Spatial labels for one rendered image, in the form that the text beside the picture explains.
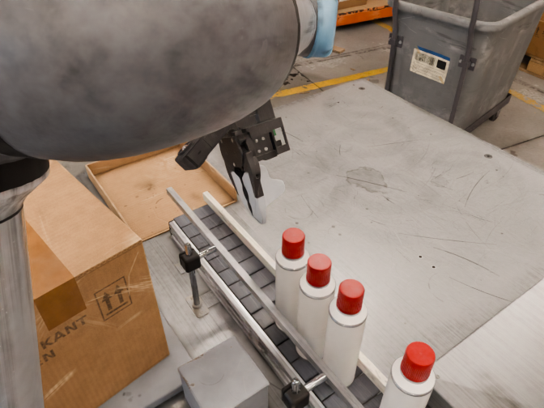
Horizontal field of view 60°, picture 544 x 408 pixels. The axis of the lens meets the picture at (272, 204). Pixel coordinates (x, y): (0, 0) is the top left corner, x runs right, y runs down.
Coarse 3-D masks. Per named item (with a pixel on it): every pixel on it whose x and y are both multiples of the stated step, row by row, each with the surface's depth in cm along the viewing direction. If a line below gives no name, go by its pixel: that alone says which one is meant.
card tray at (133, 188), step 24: (96, 168) 120; (120, 168) 123; (144, 168) 123; (168, 168) 123; (120, 192) 115; (144, 192) 115; (192, 192) 115; (216, 192) 115; (120, 216) 103; (144, 216) 108; (168, 216) 108; (144, 240) 103
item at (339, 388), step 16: (208, 240) 85; (224, 256) 81; (240, 272) 78; (256, 288) 76; (272, 304) 73; (288, 336) 70; (304, 352) 67; (320, 368) 65; (336, 384) 63; (352, 400) 61
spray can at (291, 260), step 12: (288, 228) 68; (288, 240) 66; (300, 240) 67; (288, 252) 68; (300, 252) 68; (276, 264) 70; (288, 264) 68; (300, 264) 69; (276, 276) 72; (288, 276) 69; (300, 276) 70; (276, 288) 74; (288, 288) 71; (276, 300) 75; (288, 300) 73; (288, 312) 75; (276, 324) 79
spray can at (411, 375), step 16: (416, 352) 53; (432, 352) 53; (400, 368) 55; (416, 368) 52; (400, 384) 54; (416, 384) 54; (432, 384) 54; (384, 400) 59; (400, 400) 55; (416, 400) 54
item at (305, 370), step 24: (216, 216) 101; (192, 240) 96; (240, 240) 96; (216, 264) 91; (240, 264) 91; (240, 288) 86; (264, 288) 86; (264, 312) 82; (288, 360) 75; (360, 384) 72
